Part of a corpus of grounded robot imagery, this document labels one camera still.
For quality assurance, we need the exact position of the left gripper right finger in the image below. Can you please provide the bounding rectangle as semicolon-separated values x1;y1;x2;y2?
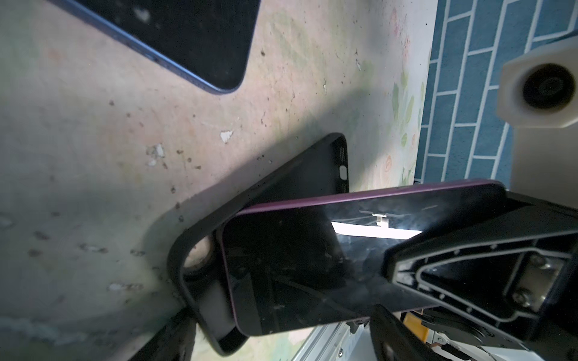
370;305;445;361

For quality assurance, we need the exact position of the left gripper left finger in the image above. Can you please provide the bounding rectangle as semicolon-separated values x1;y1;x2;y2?
129;308;197;361

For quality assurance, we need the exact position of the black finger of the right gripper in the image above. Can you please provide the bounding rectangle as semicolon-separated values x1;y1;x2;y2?
383;192;577;343

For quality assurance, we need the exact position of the black phone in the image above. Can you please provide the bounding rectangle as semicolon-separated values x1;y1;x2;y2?
55;0;260;94
217;180;506;336

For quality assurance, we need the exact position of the black phone case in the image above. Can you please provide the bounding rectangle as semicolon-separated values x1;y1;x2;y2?
167;133;349;356

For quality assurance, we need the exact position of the aluminium front rail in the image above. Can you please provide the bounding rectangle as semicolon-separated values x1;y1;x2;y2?
293;323;541;360

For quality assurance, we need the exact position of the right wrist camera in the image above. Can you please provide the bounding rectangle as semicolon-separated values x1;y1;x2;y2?
497;32;577;208

